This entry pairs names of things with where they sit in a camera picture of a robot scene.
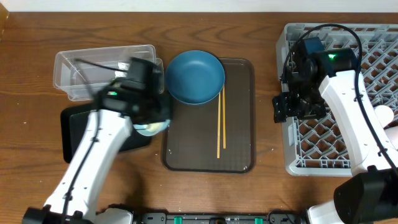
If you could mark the right wooden chopstick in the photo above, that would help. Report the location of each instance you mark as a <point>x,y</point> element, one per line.
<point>224,117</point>

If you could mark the clear plastic bin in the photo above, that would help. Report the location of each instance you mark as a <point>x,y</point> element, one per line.
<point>74,68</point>

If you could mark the black tray bin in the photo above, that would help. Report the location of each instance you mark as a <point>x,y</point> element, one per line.
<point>73,122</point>

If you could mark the brown serving tray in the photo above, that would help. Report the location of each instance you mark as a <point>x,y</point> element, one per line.
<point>190,142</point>

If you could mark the grey dishwasher rack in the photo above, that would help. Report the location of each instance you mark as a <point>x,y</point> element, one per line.
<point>315,147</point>

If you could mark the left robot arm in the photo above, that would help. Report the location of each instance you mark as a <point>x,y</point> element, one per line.
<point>118,107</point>

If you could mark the left wooden chopstick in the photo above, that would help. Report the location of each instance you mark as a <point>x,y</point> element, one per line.
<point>219,126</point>

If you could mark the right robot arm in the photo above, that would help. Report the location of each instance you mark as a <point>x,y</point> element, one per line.
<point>332,79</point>

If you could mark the white cup pink inside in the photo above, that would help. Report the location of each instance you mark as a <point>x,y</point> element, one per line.
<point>392,134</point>

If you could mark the dark blue plate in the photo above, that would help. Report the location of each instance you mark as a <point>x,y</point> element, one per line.
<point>195,77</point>

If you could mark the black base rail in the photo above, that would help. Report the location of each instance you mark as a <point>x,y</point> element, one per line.
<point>199,218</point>

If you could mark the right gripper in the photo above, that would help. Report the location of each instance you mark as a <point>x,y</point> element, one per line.
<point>283,108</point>

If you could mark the wooden chopstick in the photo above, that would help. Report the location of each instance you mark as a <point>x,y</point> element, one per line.
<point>219,126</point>
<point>224,117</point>

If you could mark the white tissue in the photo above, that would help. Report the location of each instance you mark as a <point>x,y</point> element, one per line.
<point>122,70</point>

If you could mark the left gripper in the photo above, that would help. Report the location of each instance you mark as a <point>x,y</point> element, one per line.
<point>168,111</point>

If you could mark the light blue small bowl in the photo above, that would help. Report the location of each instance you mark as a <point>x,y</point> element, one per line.
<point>151,129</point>

